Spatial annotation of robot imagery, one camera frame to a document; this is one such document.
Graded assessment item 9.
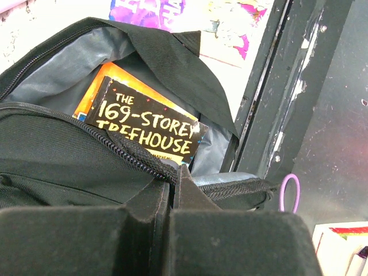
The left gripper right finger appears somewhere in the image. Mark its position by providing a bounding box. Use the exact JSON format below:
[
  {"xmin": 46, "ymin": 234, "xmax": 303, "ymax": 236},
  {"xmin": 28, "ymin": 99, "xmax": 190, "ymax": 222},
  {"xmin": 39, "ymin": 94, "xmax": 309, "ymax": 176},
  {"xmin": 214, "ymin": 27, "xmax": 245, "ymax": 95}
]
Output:
[{"xmin": 166, "ymin": 166, "xmax": 321, "ymax": 275}]

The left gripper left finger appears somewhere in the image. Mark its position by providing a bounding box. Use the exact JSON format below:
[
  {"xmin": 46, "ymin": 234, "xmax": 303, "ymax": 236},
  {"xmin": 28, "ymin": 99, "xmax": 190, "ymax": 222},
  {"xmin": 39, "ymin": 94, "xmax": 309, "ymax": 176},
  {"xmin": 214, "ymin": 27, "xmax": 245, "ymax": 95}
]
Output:
[{"xmin": 1, "ymin": 181, "xmax": 170, "ymax": 275}]

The blue Treehouse book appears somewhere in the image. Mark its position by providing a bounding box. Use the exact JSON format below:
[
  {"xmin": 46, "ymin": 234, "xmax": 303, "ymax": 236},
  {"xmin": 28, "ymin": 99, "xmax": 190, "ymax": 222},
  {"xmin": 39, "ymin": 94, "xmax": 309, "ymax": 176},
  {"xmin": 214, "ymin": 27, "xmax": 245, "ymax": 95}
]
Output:
[{"xmin": 84, "ymin": 76, "xmax": 208, "ymax": 164}]

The orange 78-Storey Treehouse book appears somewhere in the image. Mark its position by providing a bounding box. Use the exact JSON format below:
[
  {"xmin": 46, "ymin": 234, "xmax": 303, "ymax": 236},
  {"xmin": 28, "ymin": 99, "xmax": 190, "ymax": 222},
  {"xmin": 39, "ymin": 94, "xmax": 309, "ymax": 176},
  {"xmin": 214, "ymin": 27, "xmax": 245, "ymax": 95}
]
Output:
[{"xmin": 72, "ymin": 62, "xmax": 198, "ymax": 121}]

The Roald Dahl Charlie book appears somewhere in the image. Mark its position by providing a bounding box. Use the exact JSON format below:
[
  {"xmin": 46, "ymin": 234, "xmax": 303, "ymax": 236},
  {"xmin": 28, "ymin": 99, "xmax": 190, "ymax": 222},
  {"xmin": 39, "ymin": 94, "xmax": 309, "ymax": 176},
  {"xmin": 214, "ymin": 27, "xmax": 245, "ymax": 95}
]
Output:
[{"xmin": 109, "ymin": 1, "xmax": 273, "ymax": 67}]

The pink pencil case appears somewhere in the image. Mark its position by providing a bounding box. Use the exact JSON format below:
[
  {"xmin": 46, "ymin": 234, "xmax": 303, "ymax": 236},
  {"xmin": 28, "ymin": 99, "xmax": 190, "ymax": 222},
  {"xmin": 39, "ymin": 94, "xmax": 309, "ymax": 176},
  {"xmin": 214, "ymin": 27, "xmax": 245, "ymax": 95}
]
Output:
[{"xmin": 0, "ymin": 0, "xmax": 26, "ymax": 13}]

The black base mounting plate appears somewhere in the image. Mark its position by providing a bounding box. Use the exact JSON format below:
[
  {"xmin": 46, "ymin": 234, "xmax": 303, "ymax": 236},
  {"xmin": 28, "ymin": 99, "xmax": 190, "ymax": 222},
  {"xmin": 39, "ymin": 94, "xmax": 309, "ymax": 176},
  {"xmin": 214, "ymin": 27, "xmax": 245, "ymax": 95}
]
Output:
[{"xmin": 230, "ymin": 1, "xmax": 367, "ymax": 228}]

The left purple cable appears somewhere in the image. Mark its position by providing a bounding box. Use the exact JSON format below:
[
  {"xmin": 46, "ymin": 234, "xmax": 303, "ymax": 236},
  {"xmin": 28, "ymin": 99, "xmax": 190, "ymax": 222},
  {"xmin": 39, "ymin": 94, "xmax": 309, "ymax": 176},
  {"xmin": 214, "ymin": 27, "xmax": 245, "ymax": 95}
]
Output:
[{"xmin": 278, "ymin": 172, "xmax": 301, "ymax": 214}]

